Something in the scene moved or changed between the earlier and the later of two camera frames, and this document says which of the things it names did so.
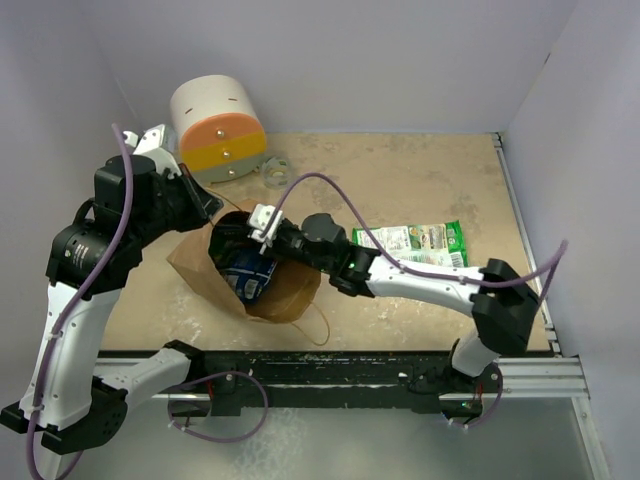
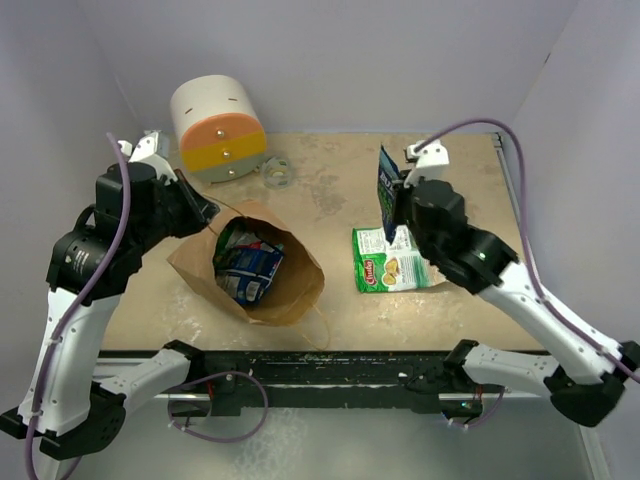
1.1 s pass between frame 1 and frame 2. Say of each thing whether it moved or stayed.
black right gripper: moved
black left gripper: stayed
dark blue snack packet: stayed
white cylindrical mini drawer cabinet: stayed
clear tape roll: stayed
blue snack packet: moved
